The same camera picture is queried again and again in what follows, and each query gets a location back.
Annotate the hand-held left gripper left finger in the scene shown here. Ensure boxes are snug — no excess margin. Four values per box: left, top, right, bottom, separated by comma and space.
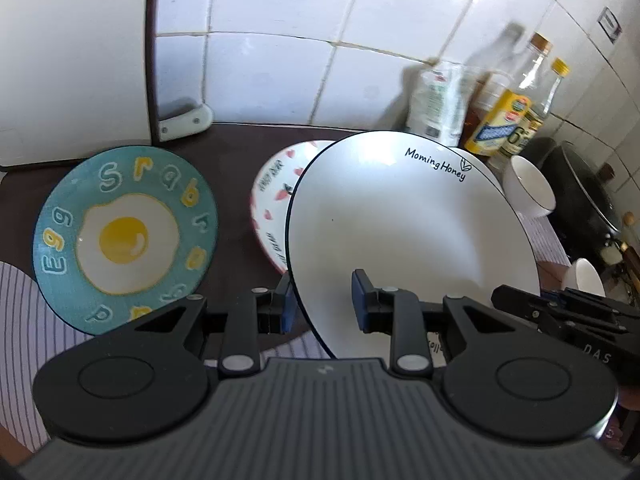
132, 274, 296, 379

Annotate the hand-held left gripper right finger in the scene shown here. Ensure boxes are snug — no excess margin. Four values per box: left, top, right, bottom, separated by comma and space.
351, 268, 516, 377

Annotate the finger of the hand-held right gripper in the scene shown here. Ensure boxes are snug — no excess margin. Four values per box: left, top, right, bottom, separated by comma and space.
491, 284, 548, 333

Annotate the white plate with black rim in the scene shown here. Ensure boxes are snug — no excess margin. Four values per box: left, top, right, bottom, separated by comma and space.
285, 130, 542, 361

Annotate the white bowl with black rim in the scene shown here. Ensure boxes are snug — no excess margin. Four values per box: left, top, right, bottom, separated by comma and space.
502, 155, 557, 218

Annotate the small white bowl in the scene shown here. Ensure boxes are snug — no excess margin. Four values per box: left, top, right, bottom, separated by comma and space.
560, 258, 607, 298

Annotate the striped table cloth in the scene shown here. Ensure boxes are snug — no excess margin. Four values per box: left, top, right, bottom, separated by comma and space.
257, 210, 573, 361

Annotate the strawberry print plate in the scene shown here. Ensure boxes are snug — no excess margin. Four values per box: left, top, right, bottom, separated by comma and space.
250, 140, 346, 276

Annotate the black wok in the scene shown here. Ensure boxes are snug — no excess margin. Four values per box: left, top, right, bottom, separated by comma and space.
520, 137, 626, 261

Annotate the glass wok lid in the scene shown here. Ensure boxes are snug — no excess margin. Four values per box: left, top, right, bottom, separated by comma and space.
555, 142, 625, 237

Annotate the teal fried egg print plate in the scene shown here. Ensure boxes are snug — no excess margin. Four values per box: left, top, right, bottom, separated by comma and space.
32, 145, 219, 337

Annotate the yellow label cooking wine bottle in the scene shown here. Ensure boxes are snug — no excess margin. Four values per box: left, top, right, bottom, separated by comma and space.
462, 32, 554, 158

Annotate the beige label vinegar bottle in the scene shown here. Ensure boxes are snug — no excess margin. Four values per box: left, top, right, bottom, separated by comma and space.
500, 57, 572, 158

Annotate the white salt bag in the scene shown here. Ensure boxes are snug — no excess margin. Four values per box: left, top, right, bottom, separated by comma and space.
406, 62, 476, 148

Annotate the striped round placemat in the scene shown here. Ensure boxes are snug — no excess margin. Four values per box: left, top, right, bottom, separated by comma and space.
0, 261, 93, 453

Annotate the white appliance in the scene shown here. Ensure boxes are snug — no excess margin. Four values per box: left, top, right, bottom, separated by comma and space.
0, 0, 161, 168

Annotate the white plastic bracket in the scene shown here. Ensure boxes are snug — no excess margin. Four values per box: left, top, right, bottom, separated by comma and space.
159, 104, 213, 143

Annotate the wall sticker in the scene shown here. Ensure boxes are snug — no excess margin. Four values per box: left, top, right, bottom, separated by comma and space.
597, 7, 624, 44

